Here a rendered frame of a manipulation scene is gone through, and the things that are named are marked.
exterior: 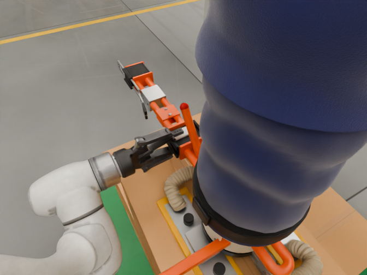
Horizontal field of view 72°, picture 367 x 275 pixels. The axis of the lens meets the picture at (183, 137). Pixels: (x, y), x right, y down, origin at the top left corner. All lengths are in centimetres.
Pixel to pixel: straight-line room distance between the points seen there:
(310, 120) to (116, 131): 229
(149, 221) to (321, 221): 96
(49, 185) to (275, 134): 52
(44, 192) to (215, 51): 52
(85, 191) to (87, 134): 189
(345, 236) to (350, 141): 121
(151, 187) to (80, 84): 245
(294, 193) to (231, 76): 18
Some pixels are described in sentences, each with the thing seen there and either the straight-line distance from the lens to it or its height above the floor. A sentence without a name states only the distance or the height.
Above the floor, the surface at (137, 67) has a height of 123.
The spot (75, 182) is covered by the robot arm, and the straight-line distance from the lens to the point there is 65.
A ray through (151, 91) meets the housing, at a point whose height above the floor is 122.
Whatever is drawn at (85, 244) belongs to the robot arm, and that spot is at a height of 119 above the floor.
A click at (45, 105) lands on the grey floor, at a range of 300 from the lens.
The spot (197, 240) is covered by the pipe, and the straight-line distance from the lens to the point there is 68.
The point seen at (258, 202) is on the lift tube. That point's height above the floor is 142.
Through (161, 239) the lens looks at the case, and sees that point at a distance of 73.
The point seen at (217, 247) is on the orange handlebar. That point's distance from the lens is 58.
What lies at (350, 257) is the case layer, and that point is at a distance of 146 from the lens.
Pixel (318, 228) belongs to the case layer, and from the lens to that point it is 146.
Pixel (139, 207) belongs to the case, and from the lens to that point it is 77.
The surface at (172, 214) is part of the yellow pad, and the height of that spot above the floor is 109.
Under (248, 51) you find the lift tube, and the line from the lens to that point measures 22.
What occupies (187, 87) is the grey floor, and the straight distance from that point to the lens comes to 288.
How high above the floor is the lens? 175
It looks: 49 degrees down
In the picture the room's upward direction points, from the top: straight up
